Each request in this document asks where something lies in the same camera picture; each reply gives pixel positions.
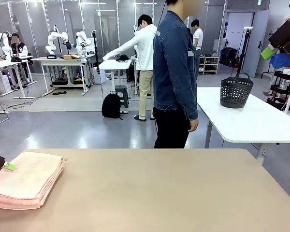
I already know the person's right forearm denim sleeve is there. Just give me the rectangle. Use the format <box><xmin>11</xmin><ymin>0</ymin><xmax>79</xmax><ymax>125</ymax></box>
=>
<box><xmin>180</xmin><ymin>82</ymin><xmax>200</xmax><ymax>120</ymax></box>

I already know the low shoe shelf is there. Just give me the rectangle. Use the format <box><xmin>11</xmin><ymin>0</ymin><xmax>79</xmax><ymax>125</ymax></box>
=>
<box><xmin>199</xmin><ymin>55</ymin><xmax>220</xmax><ymax>75</ymax></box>

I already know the large white table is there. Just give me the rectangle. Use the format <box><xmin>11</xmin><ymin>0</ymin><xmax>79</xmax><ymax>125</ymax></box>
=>
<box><xmin>196</xmin><ymin>86</ymin><xmax>290</xmax><ymax>165</ymax></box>

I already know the black utility cart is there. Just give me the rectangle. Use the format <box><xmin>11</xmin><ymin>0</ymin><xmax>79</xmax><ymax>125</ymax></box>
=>
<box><xmin>267</xmin><ymin>70</ymin><xmax>290</xmax><ymax>110</ymax></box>

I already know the person in denim jacket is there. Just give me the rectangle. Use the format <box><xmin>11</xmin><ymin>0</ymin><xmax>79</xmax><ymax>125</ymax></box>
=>
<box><xmin>153</xmin><ymin>0</ymin><xmax>204</xmax><ymax>149</ymax></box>

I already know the grey door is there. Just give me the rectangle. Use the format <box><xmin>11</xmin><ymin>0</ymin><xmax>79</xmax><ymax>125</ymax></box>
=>
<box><xmin>252</xmin><ymin>10</ymin><xmax>269</xmax><ymax>78</ymax></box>

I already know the person's right hand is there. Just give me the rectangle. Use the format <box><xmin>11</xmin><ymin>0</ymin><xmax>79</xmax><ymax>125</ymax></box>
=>
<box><xmin>188</xmin><ymin>117</ymin><xmax>200</xmax><ymax>133</ymax></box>

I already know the man in white t-shirt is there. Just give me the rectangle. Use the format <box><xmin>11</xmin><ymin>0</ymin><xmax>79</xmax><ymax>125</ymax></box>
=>
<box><xmin>190</xmin><ymin>19</ymin><xmax>204</xmax><ymax>73</ymax></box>

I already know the black tripod stand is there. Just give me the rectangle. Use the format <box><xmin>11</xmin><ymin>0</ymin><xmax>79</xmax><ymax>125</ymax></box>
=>
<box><xmin>236</xmin><ymin>26</ymin><xmax>254</xmax><ymax>76</ymax></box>

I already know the pink towel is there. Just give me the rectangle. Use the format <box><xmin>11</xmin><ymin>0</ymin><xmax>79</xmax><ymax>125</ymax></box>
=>
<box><xmin>0</xmin><ymin>151</ymin><xmax>65</xmax><ymax>210</ymax></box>

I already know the black suitcase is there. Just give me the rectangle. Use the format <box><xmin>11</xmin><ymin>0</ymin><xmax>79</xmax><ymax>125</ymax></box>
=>
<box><xmin>220</xmin><ymin>47</ymin><xmax>238</xmax><ymax>68</ymax></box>

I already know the blue cloth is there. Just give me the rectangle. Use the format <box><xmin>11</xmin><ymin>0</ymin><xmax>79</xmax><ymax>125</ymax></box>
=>
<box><xmin>269</xmin><ymin>53</ymin><xmax>290</xmax><ymax>73</ymax></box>

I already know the black backpack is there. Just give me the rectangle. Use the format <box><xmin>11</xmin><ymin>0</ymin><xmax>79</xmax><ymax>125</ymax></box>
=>
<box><xmin>101</xmin><ymin>91</ymin><xmax>124</xmax><ymax>120</ymax></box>

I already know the white desk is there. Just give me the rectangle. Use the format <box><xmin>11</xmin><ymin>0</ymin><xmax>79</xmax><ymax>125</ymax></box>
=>
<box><xmin>0</xmin><ymin>58</ymin><xmax>38</xmax><ymax>100</ymax></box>
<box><xmin>98</xmin><ymin>59</ymin><xmax>132</xmax><ymax>115</ymax></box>
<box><xmin>30</xmin><ymin>56</ymin><xmax>93</xmax><ymax>97</ymax></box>

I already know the seated person in black jacket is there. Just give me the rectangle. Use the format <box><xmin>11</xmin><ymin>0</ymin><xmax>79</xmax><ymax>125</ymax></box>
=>
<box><xmin>10</xmin><ymin>33</ymin><xmax>31</xmax><ymax>91</ymax></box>

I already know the man in white hoodie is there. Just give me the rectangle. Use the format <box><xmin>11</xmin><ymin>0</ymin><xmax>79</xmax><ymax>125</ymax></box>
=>
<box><xmin>103</xmin><ymin>14</ymin><xmax>158</xmax><ymax>122</ymax></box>

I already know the grey plastic stool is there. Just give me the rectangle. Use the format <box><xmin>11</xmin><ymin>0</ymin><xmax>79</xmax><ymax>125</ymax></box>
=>
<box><xmin>114</xmin><ymin>85</ymin><xmax>130</xmax><ymax>109</ymax></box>

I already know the black perforated plastic basket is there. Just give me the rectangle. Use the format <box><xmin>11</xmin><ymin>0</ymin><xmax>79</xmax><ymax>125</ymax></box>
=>
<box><xmin>219</xmin><ymin>72</ymin><xmax>254</xmax><ymax>109</ymax></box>

